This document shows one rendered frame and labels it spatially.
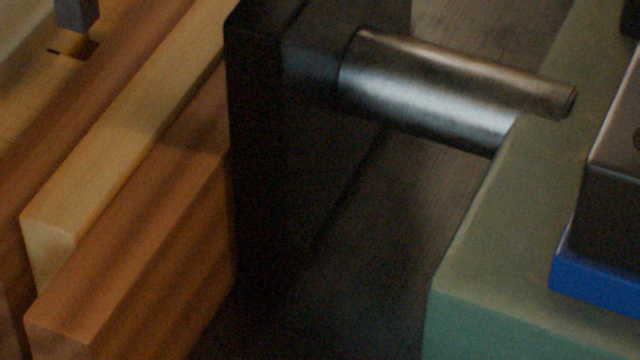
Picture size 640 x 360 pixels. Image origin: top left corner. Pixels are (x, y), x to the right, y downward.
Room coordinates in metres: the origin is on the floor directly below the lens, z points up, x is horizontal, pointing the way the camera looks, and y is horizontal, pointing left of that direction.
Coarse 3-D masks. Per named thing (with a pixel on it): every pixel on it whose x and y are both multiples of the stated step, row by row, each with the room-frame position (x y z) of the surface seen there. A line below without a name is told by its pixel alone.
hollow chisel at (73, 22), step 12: (60, 0) 0.28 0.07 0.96; (72, 0) 0.28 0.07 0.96; (84, 0) 0.28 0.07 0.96; (96, 0) 0.28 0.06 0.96; (60, 12) 0.28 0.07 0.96; (72, 12) 0.28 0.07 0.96; (84, 12) 0.28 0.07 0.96; (96, 12) 0.28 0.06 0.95; (60, 24) 0.28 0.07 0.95; (72, 24) 0.28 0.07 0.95; (84, 24) 0.28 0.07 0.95
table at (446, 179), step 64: (448, 0) 0.36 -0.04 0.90; (512, 0) 0.36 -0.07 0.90; (512, 64) 0.32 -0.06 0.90; (384, 128) 0.29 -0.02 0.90; (384, 192) 0.26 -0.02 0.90; (448, 192) 0.26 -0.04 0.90; (320, 256) 0.24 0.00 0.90; (384, 256) 0.24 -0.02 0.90; (256, 320) 0.22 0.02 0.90; (320, 320) 0.22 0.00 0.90; (384, 320) 0.22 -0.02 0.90
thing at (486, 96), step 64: (256, 0) 0.24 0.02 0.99; (320, 0) 0.24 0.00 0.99; (384, 0) 0.28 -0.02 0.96; (256, 64) 0.23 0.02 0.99; (320, 64) 0.24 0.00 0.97; (384, 64) 0.25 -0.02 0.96; (448, 64) 0.25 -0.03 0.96; (256, 128) 0.23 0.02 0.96; (320, 128) 0.24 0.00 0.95; (448, 128) 0.24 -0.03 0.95; (256, 192) 0.23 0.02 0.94; (320, 192) 0.25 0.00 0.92; (256, 256) 0.23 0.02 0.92
